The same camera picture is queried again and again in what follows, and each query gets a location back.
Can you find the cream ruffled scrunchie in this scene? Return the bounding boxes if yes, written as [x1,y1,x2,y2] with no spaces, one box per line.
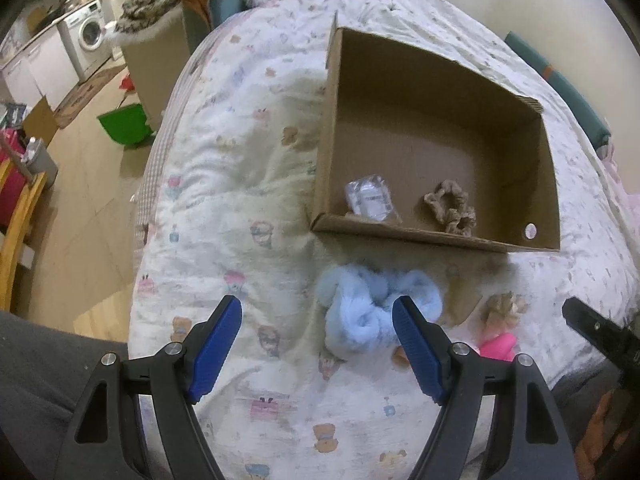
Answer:
[482,292,529,332]

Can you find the light blue fluffy scrunchie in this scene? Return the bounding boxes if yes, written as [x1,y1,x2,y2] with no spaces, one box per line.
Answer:
[316,264,442,361]

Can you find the beige brown scrunchie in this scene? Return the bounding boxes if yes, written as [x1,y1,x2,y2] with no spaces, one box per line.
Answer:
[423,180,476,237]

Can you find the clear plastic packet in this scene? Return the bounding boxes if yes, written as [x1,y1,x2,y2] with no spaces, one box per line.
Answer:
[345,174,401,222]

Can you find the brown paper hang tag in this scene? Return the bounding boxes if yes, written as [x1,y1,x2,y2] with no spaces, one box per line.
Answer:
[442,264,483,326]

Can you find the teal bolster cushion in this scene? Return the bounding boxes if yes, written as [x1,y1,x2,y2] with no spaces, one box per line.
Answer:
[504,32,611,151]

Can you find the yellow wooden chair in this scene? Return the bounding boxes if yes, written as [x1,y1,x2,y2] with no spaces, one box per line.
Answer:
[0,172,46,311]

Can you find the white patterned bed quilt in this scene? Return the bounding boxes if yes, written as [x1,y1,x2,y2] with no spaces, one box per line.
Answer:
[129,0,639,479]

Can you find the open brown cardboard box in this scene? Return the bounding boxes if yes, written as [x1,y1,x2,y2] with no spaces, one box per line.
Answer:
[310,22,561,252]

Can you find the green plastic bin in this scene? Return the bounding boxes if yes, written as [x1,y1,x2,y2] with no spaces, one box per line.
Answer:
[98,103,153,146]

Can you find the white kitchen cabinet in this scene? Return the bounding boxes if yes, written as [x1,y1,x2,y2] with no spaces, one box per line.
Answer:
[1,26,79,110]

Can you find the white washing machine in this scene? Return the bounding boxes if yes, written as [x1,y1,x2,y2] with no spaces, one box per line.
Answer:
[56,0,111,82]

